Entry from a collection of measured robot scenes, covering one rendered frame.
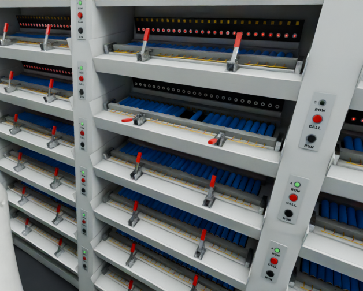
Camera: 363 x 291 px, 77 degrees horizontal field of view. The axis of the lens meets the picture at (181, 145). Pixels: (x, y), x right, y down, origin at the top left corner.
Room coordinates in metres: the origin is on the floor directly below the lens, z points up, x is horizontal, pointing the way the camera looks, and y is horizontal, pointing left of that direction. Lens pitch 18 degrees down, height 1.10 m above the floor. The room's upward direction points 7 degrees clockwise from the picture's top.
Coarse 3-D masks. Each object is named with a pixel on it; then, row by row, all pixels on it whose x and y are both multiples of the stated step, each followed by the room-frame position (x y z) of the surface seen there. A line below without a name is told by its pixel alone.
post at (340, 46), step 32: (352, 0) 0.49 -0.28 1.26; (320, 32) 0.50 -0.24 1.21; (352, 32) 0.48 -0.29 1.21; (320, 64) 0.50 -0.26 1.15; (352, 64) 0.47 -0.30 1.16; (352, 96) 0.47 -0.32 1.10; (288, 160) 0.50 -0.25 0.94; (320, 160) 0.47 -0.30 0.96; (288, 224) 0.48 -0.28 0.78; (256, 256) 0.50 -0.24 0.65; (288, 256) 0.47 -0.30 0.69; (256, 288) 0.50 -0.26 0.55
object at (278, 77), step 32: (160, 32) 0.86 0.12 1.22; (192, 32) 0.81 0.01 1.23; (224, 32) 0.76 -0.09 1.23; (256, 32) 0.72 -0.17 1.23; (288, 32) 0.68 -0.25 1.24; (96, 64) 0.76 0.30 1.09; (128, 64) 0.70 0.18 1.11; (160, 64) 0.66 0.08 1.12; (192, 64) 0.65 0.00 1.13; (224, 64) 0.63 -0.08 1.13; (256, 64) 0.60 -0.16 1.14; (288, 64) 0.58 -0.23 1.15; (288, 96) 0.52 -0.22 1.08
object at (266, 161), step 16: (112, 96) 0.84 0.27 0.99; (128, 96) 0.92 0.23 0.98; (176, 96) 0.82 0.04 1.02; (96, 112) 0.77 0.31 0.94; (256, 112) 0.70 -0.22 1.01; (272, 112) 0.68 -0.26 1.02; (112, 128) 0.74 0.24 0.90; (128, 128) 0.70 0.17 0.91; (144, 128) 0.68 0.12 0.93; (160, 128) 0.67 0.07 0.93; (176, 128) 0.67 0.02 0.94; (288, 128) 0.57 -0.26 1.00; (160, 144) 0.66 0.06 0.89; (176, 144) 0.63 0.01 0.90; (192, 144) 0.60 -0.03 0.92; (208, 144) 0.59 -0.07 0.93; (224, 144) 0.59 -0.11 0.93; (240, 144) 0.59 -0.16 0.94; (224, 160) 0.57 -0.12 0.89; (240, 160) 0.55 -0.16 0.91; (256, 160) 0.53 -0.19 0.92; (272, 160) 0.52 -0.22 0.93; (272, 176) 0.52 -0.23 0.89
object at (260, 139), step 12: (120, 108) 0.77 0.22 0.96; (132, 108) 0.76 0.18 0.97; (156, 120) 0.70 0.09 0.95; (168, 120) 0.69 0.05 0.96; (180, 120) 0.67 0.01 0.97; (192, 120) 0.67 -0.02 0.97; (204, 132) 0.63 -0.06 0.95; (216, 132) 0.63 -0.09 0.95; (228, 132) 0.61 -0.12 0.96; (240, 132) 0.60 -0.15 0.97; (264, 144) 0.56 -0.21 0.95
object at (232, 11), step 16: (144, 16) 0.92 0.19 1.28; (160, 16) 0.90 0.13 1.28; (176, 16) 0.87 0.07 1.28; (192, 16) 0.84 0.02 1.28; (208, 16) 0.82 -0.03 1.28; (224, 16) 0.80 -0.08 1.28; (240, 16) 0.78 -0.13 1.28; (256, 16) 0.76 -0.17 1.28; (272, 16) 0.74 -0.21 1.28; (288, 16) 0.72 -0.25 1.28; (304, 16) 0.70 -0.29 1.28; (304, 32) 0.70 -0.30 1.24; (304, 48) 0.69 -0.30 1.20; (288, 112) 0.69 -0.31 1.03
